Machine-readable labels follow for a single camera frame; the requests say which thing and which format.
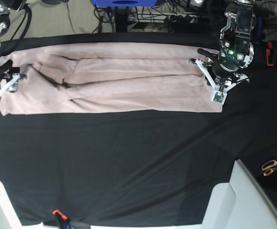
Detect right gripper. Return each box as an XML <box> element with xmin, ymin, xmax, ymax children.
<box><xmin>0</xmin><ymin>59</ymin><xmax>34</xmax><ymax>115</ymax></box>

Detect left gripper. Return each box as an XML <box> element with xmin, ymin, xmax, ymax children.
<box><xmin>189</xmin><ymin>49</ymin><xmax>250</xmax><ymax>104</ymax></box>

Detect pink T-shirt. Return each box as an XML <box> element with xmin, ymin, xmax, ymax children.
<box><xmin>0</xmin><ymin>42</ymin><xmax>223</xmax><ymax>115</ymax></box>

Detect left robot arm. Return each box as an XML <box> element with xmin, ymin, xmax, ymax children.
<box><xmin>190</xmin><ymin>0</ymin><xmax>256</xmax><ymax>104</ymax></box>

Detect red black clamp right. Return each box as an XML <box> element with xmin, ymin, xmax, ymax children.
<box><xmin>266</xmin><ymin>41</ymin><xmax>276</xmax><ymax>66</ymax></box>

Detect white power strip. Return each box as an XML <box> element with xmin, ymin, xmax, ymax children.
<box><xmin>128</xmin><ymin>12</ymin><xmax>198</xmax><ymax>23</ymax></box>

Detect blue box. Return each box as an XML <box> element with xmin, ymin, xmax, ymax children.
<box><xmin>92</xmin><ymin>0</ymin><xmax>157</xmax><ymax>7</ymax></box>

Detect black table cloth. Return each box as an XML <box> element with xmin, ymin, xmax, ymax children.
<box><xmin>0</xmin><ymin>45</ymin><xmax>277</xmax><ymax>227</ymax></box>

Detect red clamp bottom edge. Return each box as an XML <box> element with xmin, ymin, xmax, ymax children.
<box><xmin>52</xmin><ymin>209</ymin><xmax>68</xmax><ymax>221</ymax></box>

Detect orange handled scissors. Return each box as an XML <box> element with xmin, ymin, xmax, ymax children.
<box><xmin>261</xmin><ymin>160</ymin><xmax>277</xmax><ymax>177</ymax></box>

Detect black table leg post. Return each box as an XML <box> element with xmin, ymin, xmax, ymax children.
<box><xmin>114</xmin><ymin>7</ymin><xmax>130</xmax><ymax>32</ymax></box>

